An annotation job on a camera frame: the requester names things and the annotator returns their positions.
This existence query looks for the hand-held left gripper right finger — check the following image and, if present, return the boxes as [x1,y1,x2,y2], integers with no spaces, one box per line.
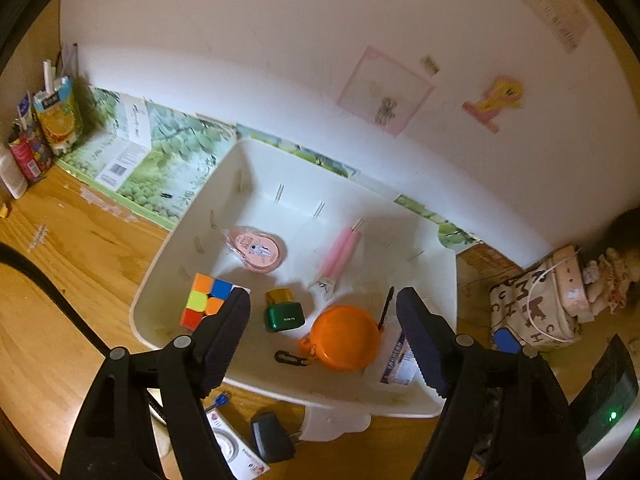
[395,286,587,480]

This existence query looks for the red snack packet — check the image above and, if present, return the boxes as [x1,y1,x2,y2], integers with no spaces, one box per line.
[6,119,55,184]

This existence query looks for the pink tube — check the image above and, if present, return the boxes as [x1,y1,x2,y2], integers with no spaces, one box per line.
[309,226,362,302]

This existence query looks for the white plastic bottle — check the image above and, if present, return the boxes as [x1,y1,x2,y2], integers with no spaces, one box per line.
[0,144,29,200]

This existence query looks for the yellow pony wall sticker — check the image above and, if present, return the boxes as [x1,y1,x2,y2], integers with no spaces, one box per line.
[461,75,527,134]

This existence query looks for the white labelled packet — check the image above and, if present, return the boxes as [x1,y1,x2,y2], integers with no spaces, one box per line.
[379,329,421,387]

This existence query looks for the small doll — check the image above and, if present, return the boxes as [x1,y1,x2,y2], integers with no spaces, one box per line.
[575,210,640,317]

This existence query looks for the black braided cable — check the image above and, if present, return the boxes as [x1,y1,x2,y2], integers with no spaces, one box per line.
[0,242,168,423]

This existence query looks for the colourful puzzle cube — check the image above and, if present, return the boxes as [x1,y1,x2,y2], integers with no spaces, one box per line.
[180,272,251,332]

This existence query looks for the black charger plug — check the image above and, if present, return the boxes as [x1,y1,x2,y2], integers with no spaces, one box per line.
[250,411,303,463]

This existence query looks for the green printed cardboard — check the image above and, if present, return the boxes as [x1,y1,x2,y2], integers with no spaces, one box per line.
[54,86,483,251]

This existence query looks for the printed wall paper strip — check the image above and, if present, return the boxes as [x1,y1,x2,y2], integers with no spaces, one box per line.
[492,0,592,54]

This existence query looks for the blue white drink carton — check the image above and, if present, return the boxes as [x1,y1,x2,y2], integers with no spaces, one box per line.
[16,91,37,133]

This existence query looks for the pink wall paper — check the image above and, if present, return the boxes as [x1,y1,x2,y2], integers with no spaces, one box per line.
[336,45,437,137]

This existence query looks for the pink round tape case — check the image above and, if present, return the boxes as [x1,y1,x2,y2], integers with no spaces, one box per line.
[223,226,287,275]

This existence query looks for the blue plastic tag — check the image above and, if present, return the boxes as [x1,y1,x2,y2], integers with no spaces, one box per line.
[492,327,524,354]

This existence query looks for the orange round zip case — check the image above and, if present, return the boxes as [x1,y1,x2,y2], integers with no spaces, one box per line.
[298,287,396,372]

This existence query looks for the white plastic bin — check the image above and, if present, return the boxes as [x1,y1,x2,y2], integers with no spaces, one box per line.
[130,137,458,420]

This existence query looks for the beige printed pouch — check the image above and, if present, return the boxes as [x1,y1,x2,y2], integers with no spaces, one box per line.
[489,246,585,352]

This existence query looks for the orange juice carton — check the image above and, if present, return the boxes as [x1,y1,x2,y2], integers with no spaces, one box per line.
[32,76,85,157]

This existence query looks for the green bottle with gold cap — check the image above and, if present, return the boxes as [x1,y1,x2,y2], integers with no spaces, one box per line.
[263,287,306,333]

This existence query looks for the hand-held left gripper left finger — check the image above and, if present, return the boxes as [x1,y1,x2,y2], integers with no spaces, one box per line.
[60,287,252,480]

